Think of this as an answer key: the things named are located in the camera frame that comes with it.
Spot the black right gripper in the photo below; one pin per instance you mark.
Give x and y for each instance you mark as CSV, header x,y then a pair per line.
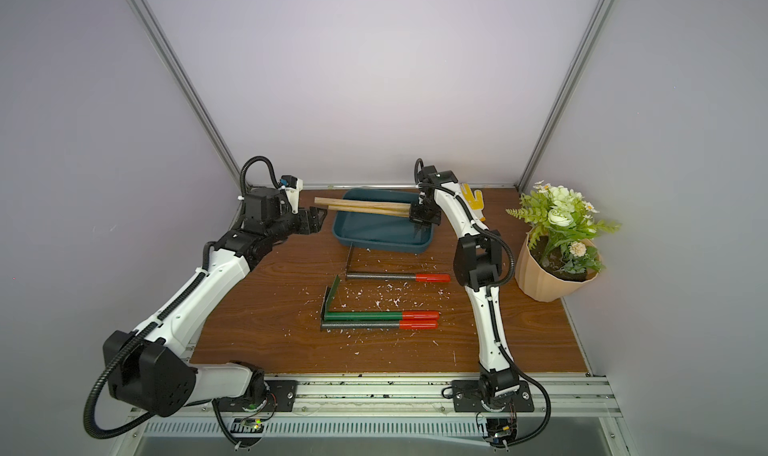
x,y
428,210

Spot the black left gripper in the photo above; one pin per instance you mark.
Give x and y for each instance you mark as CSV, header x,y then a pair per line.
x,y
313,224

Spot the wooden handle small hoe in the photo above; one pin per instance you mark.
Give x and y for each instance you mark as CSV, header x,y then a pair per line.
x,y
384,206

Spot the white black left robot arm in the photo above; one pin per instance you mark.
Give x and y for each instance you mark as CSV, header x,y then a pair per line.
x,y
146,374

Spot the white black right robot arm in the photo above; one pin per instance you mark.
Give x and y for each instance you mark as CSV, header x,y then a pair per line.
x,y
483,263

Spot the teal plastic storage box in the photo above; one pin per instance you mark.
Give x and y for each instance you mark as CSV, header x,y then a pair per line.
x,y
380,232

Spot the yellow white work glove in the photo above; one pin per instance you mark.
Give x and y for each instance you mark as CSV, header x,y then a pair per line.
x,y
475,201

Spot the grey tool red grip upper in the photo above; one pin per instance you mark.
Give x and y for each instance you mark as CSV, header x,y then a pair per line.
x,y
417,277

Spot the grey tool red grip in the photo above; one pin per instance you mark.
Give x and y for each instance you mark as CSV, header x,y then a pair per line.
x,y
403,325
417,277

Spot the green tool red grip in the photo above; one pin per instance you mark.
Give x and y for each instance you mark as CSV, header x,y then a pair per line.
x,y
327,315

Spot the grey tool red grip lower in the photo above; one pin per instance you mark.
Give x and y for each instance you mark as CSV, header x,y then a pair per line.
x,y
403,325

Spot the tan ribbed flower pot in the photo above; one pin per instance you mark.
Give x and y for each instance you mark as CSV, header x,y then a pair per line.
x,y
538,284

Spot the green artificial flower plant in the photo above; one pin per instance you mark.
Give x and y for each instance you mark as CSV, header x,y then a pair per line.
x,y
561,224

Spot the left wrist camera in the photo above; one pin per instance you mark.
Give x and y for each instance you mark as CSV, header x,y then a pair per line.
x,y
292,187

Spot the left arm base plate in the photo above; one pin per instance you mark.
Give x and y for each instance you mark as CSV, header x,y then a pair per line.
x,y
274,396

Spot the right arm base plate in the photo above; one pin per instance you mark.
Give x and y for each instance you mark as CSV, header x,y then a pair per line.
x,y
469,396

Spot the aluminium front rail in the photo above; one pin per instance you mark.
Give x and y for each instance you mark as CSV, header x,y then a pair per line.
x,y
446,407

